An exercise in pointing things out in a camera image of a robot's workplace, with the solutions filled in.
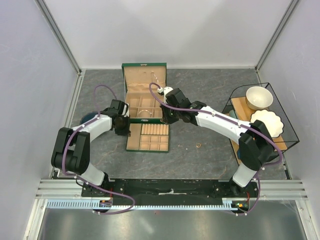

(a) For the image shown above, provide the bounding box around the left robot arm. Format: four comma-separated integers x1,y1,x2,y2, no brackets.
51,99,131,197

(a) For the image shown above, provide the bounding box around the cream round bowl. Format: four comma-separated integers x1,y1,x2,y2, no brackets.
245,86,274,111

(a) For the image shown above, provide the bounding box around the green jewelry box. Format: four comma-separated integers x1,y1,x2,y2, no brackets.
121,62,167,124

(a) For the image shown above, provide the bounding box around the blue mug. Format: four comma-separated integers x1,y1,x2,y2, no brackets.
237,149,241,160

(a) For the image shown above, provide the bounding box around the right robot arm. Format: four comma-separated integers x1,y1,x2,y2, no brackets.
157,86,275,197

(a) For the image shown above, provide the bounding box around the purple cable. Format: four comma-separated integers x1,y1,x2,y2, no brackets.
61,84,136,216
148,82,284,217

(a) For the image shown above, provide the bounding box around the black wire shelf rack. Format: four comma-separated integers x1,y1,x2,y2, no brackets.
222,82,300,152

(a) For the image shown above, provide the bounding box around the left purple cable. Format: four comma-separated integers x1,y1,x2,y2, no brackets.
61,84,136,216

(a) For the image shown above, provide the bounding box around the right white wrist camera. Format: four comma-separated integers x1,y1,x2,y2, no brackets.
157,86,173,96

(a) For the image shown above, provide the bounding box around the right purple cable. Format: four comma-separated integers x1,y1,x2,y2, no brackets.
148,82,284,217

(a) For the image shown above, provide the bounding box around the blue ceramic bowl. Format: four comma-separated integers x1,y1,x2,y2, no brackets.
79,111,98,125

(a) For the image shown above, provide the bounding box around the white scalloped bowl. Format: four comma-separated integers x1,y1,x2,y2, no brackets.
250,109,284,138

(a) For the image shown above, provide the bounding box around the slotted cable duct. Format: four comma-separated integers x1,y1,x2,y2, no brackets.
46,198,250,211

